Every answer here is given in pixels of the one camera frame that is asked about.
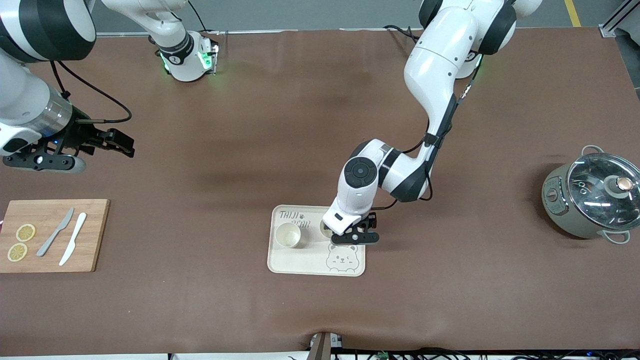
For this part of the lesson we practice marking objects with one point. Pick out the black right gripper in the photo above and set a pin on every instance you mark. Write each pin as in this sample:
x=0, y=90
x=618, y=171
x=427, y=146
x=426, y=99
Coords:
x=80, y=133

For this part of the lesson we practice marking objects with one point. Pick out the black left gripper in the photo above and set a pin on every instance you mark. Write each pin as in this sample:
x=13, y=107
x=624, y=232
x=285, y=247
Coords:
x=372, y=222

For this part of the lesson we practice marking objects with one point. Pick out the white plastic cup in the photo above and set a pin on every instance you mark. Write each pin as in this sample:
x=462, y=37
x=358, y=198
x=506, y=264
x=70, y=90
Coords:
x=325, y=230
x=287, y=236

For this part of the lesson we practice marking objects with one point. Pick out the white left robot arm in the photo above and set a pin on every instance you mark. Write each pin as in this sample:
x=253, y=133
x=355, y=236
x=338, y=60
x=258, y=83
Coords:
x=437, y=65

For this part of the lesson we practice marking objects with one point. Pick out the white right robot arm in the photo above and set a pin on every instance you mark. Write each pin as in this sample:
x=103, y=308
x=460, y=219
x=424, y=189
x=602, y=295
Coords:
x=182, y=62

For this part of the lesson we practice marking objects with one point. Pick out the cream bear print tray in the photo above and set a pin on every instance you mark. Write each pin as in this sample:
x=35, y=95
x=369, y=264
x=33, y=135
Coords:
x=310, y=262

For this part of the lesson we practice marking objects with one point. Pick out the wooden cutting board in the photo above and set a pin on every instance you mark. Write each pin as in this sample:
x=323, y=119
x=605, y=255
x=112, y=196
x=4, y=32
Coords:
x=97, y=235

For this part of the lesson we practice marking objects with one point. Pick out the white plastic knife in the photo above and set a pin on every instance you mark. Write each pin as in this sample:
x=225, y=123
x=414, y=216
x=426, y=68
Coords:
x=73, y=239

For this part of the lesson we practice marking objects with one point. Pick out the grey plastic knife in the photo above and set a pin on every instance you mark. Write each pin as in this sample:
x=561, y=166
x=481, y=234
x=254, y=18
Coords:
x=55, y=233

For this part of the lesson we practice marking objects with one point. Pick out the lemon slice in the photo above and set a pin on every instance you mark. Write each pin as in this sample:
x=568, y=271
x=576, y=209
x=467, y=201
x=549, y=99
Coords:
x=26, y=232
x=17, y=252

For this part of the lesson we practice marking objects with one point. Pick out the brown table mat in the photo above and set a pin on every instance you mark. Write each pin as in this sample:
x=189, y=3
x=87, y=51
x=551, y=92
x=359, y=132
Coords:
x=250, y=125

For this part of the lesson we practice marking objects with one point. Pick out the grey electric pot glass lid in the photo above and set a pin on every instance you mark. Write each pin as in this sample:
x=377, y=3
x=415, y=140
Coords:
x=557, y=210

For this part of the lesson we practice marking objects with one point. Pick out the table edge bracket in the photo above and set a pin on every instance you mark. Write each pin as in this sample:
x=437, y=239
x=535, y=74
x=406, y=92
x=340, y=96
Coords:
x=321, y=346

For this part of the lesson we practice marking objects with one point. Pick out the aluminium frame profile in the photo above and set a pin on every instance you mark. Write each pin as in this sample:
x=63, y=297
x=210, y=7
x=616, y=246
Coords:
x=620, y=20

